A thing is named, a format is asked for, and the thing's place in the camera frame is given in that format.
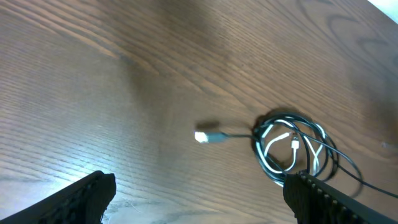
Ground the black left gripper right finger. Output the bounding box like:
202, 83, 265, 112
283, 173, 397, 224

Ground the white usb cable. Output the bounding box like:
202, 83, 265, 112
255, 119, 326, 187

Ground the black usb cable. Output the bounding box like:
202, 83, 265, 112
194, 113, 398, 199

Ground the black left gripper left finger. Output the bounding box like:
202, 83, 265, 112
1, 170, 116, 224

